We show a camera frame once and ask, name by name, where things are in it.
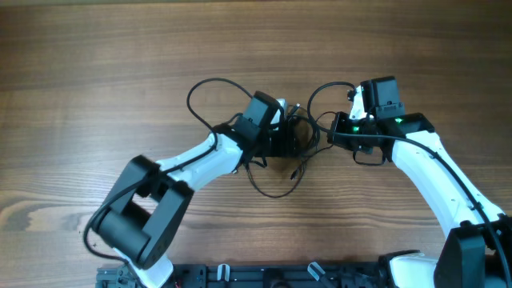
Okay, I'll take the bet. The black micro usb cable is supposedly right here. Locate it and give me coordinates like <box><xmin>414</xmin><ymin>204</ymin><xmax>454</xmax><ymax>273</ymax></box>
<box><xmin>290</xmin><ymin>110</ymin><xmax>341</xmax><ymax>181</ymax></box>

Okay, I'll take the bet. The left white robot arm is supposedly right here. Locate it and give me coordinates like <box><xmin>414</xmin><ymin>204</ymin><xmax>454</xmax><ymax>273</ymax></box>
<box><xmin>87</xmin><ymin>91</ymin><xmax>294</xmax><ymax>287</ymax></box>

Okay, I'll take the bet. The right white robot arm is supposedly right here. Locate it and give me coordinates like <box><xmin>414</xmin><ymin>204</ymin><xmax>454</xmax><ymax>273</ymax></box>
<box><xmin>328</xmin><ymin>76</ymin><xmax>511</xmax><ymax>287</ymax></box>

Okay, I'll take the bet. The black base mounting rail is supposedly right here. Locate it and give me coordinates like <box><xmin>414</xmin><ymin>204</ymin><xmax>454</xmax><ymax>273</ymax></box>
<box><xmin>95</xmin><ymin>262</ymin><xmax>385</xmax><ymax>288</ymax></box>

